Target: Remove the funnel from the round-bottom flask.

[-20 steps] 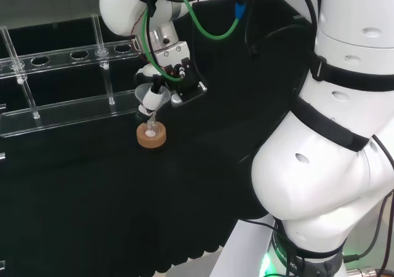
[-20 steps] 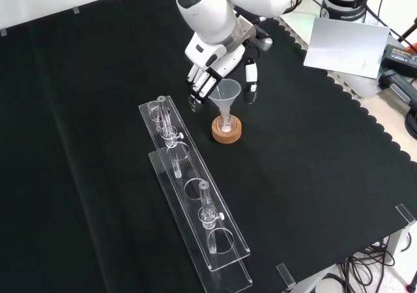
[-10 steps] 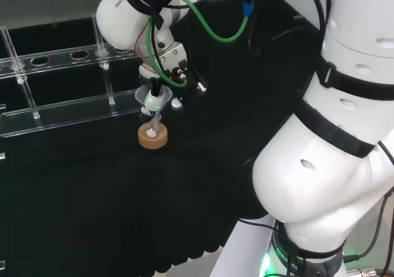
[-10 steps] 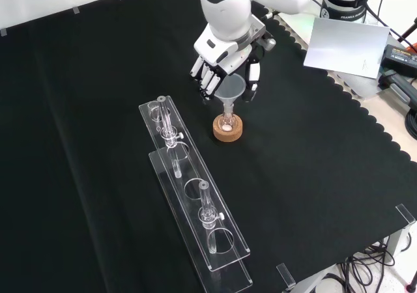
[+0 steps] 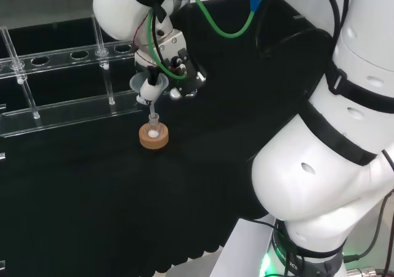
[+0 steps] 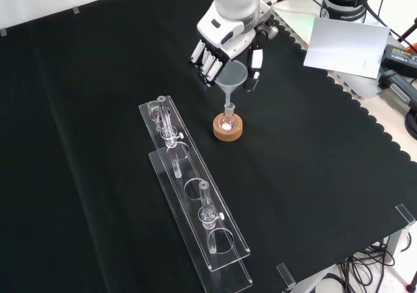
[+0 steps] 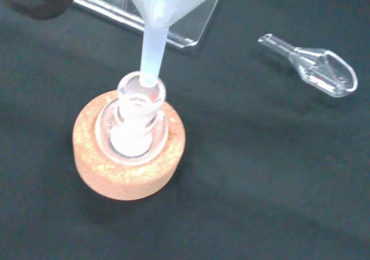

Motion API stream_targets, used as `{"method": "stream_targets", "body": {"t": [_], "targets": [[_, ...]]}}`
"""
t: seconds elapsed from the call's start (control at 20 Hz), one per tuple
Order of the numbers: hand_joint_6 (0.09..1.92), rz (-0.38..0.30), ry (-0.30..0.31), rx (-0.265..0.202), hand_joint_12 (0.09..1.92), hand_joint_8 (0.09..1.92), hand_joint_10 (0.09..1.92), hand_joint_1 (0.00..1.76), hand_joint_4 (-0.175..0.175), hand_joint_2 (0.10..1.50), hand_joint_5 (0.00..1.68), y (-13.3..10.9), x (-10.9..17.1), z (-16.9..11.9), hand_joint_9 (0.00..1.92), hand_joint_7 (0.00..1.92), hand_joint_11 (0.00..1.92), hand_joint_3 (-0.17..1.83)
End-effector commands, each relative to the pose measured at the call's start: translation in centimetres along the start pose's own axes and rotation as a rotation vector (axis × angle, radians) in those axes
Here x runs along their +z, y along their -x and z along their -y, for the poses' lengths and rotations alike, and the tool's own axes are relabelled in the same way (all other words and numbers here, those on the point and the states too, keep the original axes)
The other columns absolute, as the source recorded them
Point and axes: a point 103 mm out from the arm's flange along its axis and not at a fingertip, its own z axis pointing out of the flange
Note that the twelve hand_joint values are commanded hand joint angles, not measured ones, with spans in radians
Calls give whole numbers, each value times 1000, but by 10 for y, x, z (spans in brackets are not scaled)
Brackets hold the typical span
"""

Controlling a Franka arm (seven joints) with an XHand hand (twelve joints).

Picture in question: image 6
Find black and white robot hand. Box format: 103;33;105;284
190;0;279;93

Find clear plastic funnel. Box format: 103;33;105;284
216;60;249;110

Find small glass round-bottom flask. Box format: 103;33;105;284
217;102;237;132

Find clear glass weighing funnel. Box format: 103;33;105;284
148;102;164;122

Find clear acrylic funnel stand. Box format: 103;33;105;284
139;94;254;293

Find black bench cloth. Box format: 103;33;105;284
0;0;417;293

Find black power adapter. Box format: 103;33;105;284
379;44;417;79

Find black tripod leg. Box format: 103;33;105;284
396;16;417;44

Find clear cloth clip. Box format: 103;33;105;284
276;262;296;288
395;203;417;226

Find cork ring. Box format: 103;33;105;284
212;113;245;142

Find black cable bundle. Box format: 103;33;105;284
337;236;417;293

